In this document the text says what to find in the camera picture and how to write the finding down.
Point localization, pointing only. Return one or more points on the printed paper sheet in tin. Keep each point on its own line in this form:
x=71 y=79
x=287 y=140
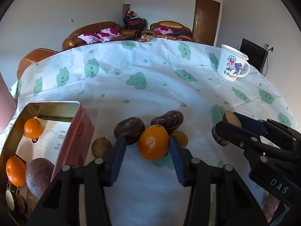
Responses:
x=47 y=145

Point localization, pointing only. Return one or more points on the person's right hand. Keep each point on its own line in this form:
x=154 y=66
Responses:
x=273 y=208

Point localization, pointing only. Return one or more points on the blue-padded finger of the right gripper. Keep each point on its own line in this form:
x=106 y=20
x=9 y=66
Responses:
x=245 y=140
x=251 y=125

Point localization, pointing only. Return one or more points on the white magenta pillow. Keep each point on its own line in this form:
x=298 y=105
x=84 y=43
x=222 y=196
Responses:
x=108 y=34
x=90 y=38

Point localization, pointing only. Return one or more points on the brown leather armchair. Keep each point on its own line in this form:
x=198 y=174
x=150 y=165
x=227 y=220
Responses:
x=180 y=32

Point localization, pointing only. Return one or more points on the white magenta pillow right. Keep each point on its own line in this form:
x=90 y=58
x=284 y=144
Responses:
x=108 y=34

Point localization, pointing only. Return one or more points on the orange tangerine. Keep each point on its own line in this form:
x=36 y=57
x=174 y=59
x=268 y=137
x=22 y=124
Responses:
x=16 y=171

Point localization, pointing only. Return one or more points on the coffee table with items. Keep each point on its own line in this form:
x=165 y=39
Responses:
x=146 y=38

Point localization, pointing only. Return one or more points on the brown leather long sofa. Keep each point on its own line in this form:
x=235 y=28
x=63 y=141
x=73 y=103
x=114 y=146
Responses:
x=73 y=41

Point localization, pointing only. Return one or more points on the large orange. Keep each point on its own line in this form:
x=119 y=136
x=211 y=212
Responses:
x=153 y=143

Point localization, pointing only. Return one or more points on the pink electric kettle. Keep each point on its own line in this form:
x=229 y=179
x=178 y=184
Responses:
x=8 y=105

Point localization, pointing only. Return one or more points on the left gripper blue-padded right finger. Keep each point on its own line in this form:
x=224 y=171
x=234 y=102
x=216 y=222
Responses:
x=235 y=204

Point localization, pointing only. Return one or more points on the brown wooden door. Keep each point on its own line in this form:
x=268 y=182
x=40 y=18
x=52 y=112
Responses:
x=206 y=17

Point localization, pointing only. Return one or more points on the small orange mandarin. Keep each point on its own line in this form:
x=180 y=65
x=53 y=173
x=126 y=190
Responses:
x=33 y=128

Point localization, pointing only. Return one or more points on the white cartoon mug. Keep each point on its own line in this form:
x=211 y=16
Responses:
x=232 y=63

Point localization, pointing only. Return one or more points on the pink metal tin box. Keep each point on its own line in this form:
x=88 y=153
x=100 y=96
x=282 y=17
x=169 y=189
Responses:
x=65 y=139

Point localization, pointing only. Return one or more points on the white magenta pillow left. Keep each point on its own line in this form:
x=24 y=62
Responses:
x=90 y=38

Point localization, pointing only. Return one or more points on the purple passion fruit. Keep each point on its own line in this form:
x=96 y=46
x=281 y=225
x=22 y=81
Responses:
x=38 y=176

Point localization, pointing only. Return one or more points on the small yellow-orange fruit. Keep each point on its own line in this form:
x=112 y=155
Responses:
x=181 y=137

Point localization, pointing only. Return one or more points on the dark brown date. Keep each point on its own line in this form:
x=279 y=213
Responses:
x=171 y=120
x=131 y=129

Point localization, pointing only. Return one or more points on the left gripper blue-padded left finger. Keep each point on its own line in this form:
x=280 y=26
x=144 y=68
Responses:
x=60 y=205

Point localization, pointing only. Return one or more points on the brown round longan fruit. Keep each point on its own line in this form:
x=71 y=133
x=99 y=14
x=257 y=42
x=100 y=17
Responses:
x=100 y=146

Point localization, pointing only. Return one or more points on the pink armchair cushion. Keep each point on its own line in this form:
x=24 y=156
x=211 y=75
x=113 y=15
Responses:
x=163 y=31

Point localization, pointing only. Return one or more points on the stacked dark chairs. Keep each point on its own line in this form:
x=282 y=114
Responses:
x=133 y=21

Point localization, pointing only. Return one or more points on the black television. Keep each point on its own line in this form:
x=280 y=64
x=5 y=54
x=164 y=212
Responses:
x=257 y=55

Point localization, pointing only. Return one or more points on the dark brown date right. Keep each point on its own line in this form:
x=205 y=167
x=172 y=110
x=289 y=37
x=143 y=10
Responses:
x=171 y=120

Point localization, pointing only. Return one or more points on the dark brown date left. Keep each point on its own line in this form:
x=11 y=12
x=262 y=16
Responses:
x=131 y=129

